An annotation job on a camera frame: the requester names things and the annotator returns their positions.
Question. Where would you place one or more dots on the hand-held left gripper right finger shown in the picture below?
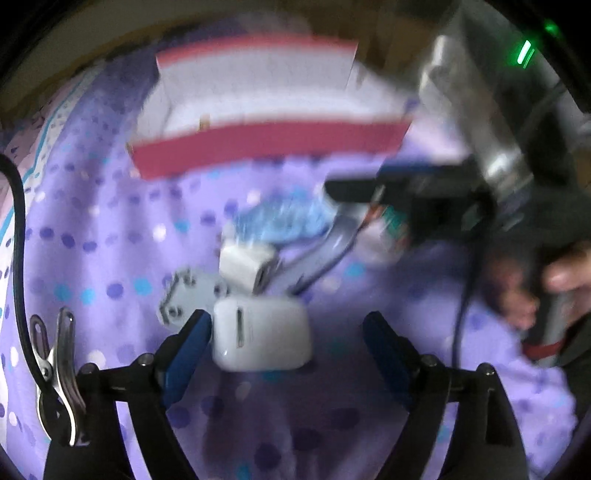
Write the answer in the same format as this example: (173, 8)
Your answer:
(387, 362)

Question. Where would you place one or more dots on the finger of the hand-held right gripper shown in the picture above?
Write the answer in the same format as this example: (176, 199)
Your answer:
(355, 190)
(406, 168)

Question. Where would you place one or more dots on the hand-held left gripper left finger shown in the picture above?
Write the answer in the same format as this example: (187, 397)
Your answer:
(184, 360)

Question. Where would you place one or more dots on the grey plastic plate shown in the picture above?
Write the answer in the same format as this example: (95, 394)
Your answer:
(184, 295)

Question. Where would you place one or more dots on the grey blue tweezers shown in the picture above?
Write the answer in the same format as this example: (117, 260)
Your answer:
(323, 256)

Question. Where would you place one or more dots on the light blue tape dispenser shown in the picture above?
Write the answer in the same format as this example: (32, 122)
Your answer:
(277, 221)

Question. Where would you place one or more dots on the white earbuds case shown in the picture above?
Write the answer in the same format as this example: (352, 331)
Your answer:
(272, 337)

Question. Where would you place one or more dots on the pink rimmed cardboard box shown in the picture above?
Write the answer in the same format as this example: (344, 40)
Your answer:
(277, 138)

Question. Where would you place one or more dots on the white charger plug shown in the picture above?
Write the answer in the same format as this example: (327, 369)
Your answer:
(242, 267)

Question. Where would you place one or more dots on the person's right hand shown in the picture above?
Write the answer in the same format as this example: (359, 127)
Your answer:
(565, 274)

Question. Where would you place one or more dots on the metal spring clip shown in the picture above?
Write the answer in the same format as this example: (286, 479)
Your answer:
(62, 369)

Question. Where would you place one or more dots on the purple dotted blanket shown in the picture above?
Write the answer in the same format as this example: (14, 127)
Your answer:
(115, 207)

